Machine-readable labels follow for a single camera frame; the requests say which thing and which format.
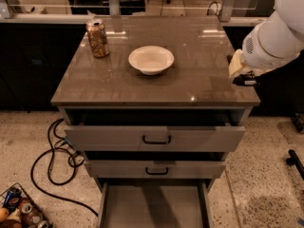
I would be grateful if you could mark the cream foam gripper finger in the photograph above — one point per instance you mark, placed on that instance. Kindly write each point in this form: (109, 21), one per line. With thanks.
(238, 65)

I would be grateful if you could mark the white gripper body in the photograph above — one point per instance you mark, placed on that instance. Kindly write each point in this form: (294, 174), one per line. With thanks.
(253, 55)

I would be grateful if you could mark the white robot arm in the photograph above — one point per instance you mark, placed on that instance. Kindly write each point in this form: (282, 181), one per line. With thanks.
(273, 43)

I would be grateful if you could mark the grey drawer cabinet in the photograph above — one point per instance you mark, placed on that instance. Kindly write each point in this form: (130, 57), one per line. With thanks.
(195, 90)

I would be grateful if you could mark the bottom grey drawer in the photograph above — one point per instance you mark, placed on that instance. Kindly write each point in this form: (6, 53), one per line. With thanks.
(154, 204)

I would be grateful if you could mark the grey drawer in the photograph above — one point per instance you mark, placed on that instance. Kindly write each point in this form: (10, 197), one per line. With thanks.
(154, 169)
(154, 204)
(203, 138)

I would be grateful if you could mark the top grey drawer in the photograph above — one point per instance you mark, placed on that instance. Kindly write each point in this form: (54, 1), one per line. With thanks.
(203, 138)

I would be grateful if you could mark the middle grey drawer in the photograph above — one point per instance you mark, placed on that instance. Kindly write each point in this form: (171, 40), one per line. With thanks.
(154, 169)

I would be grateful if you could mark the white paper bowl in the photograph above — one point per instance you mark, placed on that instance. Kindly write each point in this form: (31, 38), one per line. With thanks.
(151, 60)

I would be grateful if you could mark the black caster leg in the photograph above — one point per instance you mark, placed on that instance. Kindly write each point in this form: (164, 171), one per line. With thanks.
(294, 160)

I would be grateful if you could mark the gold soda can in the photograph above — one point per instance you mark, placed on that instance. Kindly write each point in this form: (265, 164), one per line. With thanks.
(96, 34)

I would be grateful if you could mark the brown can in basket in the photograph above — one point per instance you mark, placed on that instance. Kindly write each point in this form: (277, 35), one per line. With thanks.
(29, 213)

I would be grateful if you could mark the blue soda can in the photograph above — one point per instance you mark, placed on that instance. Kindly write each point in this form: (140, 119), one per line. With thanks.
(13, 192)

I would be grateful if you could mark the wire basket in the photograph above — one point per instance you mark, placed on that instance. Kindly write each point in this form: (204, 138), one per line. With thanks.
(18, 210)

